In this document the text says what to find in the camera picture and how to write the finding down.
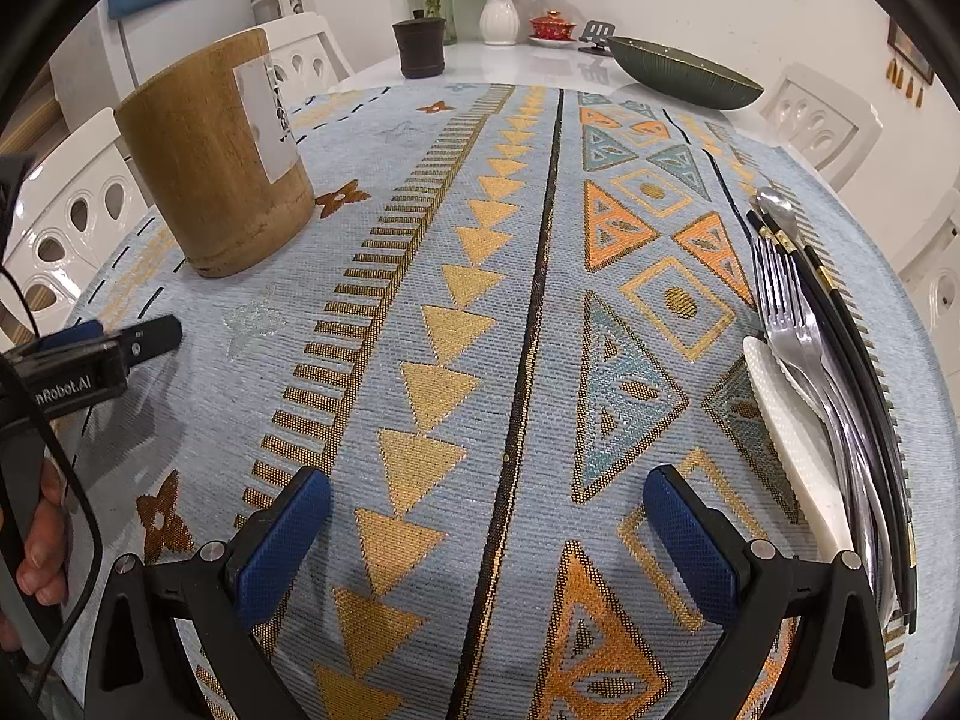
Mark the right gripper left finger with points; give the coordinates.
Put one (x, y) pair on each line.
(137, 664)

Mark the white rice paddle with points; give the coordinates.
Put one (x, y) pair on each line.
(802, 445)

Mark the wooden utensil holder cup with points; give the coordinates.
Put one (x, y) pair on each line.
(211, 139)

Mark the red lidded tea bowl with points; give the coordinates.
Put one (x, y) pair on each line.
(552, 26)

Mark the white chair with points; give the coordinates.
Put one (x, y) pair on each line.
(73, 209)
(305, 57)
(830, 125)
(928, 268)

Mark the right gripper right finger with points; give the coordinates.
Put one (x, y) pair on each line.
(835, 666)

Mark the person's left hand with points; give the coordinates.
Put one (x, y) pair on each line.
(41, 573)

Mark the silver fork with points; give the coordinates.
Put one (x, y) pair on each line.
(796, 342)
(823, 453)

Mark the black chopstick gold band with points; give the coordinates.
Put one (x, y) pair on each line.
(813, 333)

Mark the white chair left near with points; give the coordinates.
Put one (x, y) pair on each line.
(73, 209)

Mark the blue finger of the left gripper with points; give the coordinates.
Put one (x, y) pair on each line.
(136, 343)

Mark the white chair back left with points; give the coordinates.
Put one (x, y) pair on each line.
(305, 57)

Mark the small framed picture right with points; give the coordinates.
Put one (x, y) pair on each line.
(902, 44)

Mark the white refrigerator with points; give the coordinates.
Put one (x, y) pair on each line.
(102, 60)

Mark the dark ceramic lidded cup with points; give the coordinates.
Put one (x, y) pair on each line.
(420, 43)

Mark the black phone stand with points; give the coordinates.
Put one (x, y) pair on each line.
(595, 36)

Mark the white flower vase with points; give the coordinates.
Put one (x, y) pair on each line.
(499, 23)

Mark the silver spoon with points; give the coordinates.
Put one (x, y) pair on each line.
(776, 205)

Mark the dark green oval bowl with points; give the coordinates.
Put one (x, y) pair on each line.
(684, 76)

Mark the patterned blue table mat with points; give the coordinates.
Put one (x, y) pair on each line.
(512, 303)

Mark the white chair back right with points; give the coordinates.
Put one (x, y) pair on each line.
(830, 125)

